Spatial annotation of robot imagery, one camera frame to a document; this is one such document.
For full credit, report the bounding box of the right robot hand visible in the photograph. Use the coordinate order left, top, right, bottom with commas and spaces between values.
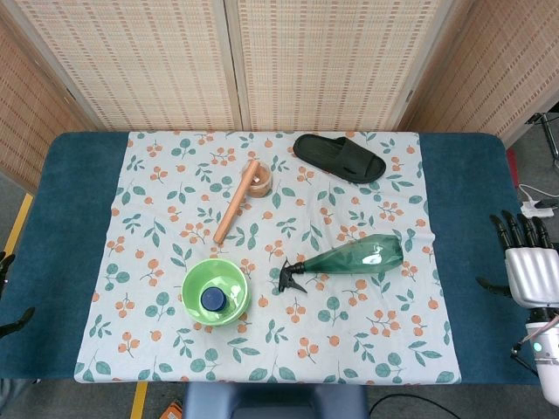
476, 209, 559, 311

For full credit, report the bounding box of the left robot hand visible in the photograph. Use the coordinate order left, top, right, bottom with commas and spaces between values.
0, 251, 37, 339

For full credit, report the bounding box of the green spray bottle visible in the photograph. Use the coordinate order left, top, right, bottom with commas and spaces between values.
278, 234, 404, 294

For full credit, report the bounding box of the white power strip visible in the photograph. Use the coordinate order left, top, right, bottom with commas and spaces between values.
518, 183, 555, 219

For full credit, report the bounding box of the blue table mat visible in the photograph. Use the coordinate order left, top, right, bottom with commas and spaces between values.
0, 132, 549, 387

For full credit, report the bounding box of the blue jar lid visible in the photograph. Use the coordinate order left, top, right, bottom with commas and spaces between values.
200, 286, 230, 313

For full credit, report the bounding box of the green plastic bowl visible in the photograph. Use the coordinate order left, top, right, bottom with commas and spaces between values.
181, 258, 252, 327

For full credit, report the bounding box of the black slipper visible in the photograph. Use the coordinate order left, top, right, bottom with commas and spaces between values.
292, 134, 388, 184

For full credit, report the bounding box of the wooden rolling pin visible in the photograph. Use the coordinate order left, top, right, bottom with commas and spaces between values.
212, 159, 260, 244

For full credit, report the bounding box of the floral patterned tablecloth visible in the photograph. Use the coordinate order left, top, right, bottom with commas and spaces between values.
72, 129, 463, 386

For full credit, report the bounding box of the small wooden cup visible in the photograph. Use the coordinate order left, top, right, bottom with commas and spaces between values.
242, 161, 274, 200

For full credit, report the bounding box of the blue chair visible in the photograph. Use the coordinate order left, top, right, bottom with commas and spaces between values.
182, 383, 370, 419

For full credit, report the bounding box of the bamboo folding screen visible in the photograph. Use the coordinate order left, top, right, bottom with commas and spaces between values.
0, 0, 559, 196

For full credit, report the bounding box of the metal stand frame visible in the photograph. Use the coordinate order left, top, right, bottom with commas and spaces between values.
526, 112, 559, 169

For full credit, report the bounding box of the black cable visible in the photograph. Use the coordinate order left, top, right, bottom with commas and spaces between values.
368, 392, 462, 419

